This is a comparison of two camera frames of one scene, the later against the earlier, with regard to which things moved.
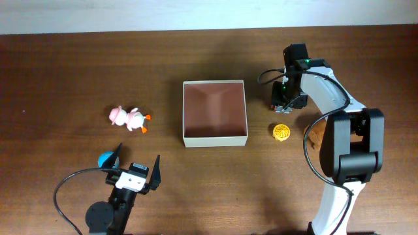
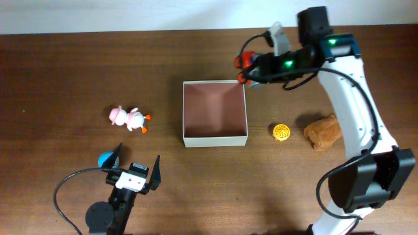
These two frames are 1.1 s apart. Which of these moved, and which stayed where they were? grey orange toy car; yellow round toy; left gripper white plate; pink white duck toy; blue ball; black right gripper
Moved: grey orange toy car; black right gripper
Stayed: blue ball; pink white duck toy; left gripper white plate; yellow round toy
